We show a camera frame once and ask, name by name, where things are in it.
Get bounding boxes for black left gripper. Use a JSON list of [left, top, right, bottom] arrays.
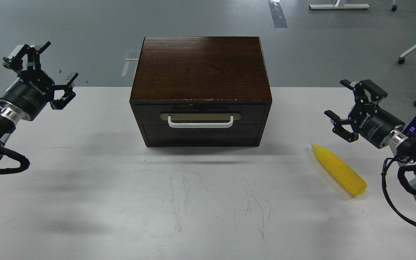
[[0, 41, 79, 121]]

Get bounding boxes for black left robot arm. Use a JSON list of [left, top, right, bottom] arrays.
[[0, 42, 78, 175]]

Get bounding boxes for white desk base bar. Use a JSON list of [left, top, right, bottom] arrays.
[[308, 0, 370, 10]]

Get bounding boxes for wooden drawer with white handle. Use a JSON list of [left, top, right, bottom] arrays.
[[133, 103, 269, 130]]

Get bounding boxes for dark wooden cabinet box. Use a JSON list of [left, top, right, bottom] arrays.
[[129, 36, 272, 147]]

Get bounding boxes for yellow corn cob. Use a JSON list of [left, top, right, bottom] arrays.
[[311, 143, 368, 196]]

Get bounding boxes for grey floor tape strip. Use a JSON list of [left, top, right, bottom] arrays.
[[268, 0, 288, 29]]

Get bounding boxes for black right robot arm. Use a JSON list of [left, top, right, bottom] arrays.
[[325, 79, 416, 228]]

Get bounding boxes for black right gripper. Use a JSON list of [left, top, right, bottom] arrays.
[[324, 79, 405, 149]]

